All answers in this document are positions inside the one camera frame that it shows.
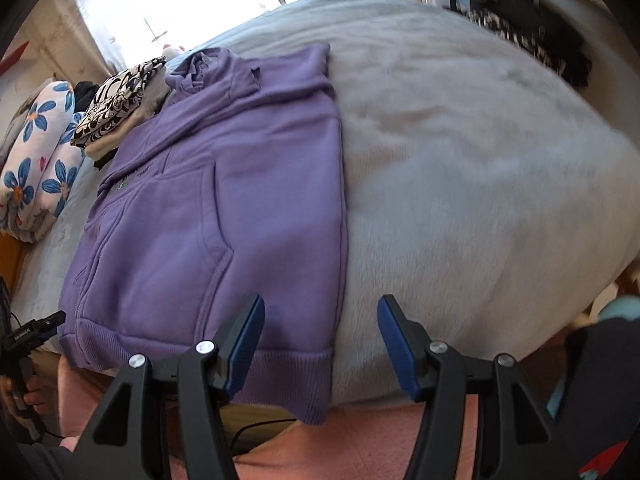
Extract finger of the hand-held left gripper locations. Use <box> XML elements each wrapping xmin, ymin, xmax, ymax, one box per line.
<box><xmin>31</xmin><ymin>311</ymin><xmax>67</xmax><ymax>338</ymax></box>

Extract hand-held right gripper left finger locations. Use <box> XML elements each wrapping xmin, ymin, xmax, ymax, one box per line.
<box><xmin>65</xmin><ymin>294</ymin><xmax>266</xmax><ymax>480</ymax></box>

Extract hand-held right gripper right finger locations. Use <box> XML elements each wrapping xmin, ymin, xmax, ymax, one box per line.
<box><xmin>377</xmin><ymin>294</ymin><xmax>586</xmax><ymax>480</ymax></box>

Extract purple zip hoodie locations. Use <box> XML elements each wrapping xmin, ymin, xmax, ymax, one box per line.
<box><xmin>57</xmin><ymin>44</ymin><xmax>350</xmax><ymax>426</ymax></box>

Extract person's left hand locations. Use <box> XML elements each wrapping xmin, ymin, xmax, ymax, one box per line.
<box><xmin>24</xmin><ymin>375</ymin><xmax>51</xmax><ymax>419</ymax></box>

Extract pink fleece cloth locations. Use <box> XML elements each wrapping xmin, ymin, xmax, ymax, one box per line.
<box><xmin>52</xmin><ymin>360</ymin><xmax>481</xmax><ymax>480</ymax></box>

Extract white blue floral quilt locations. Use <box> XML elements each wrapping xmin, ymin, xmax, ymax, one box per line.
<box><xmin>0</xmin><ymin>80</ymin><xmax>86</xmax><ymax>243</ymax></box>

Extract grey-blue fleece blanket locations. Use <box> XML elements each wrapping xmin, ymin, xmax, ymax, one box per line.
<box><xmin>10</xmin><ymin>0</ymin><xmax>636</xmax><ymax>406</ymax></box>

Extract dark printed clothing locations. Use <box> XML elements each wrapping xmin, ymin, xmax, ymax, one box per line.
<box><xmin>547</xmin><ymin>297</ymin><xmax>640</xmax><ymax>480</ymax></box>

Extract dark crumpled clothing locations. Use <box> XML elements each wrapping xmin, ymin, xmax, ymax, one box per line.
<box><xmin>74</xmin><ymin>81</ymin><xmax>101</xmax><ymax>111</ymax></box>

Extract black white printed folded garment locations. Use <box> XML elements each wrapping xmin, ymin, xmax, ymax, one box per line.
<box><xmin>70</xmin><ymin>56</ymin><xmax>168</xmax><ymax>148</ymax></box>

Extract beige folded garment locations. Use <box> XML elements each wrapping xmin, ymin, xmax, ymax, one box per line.
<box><xmin>84</xmin><ymin>77</ymin><xmax>173</xmax><ymax>158</ymax></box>

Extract black white patterned cloth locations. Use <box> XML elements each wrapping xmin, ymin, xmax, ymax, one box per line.
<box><xmin>465</xmin><ymin>7</ymin><xmax>568</xmax><ymax>73</ymax></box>

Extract wooden bed frame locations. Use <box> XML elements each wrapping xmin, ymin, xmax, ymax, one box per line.
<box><xmin>0</xmin><ymin>232</ymin><xmax>26</xmax><ymax>286</ymax></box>

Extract black cable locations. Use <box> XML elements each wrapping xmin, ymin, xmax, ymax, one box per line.
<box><xmin>230</xmin><ymin>417</ymin><xmax>298</xmax><ymax>456</ymax></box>

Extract red wall shelf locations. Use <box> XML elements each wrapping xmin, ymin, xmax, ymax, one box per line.
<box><xmin>0</xmin><ymin>42</ymin><xmax>28</xmax><ymax>73</ymax></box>

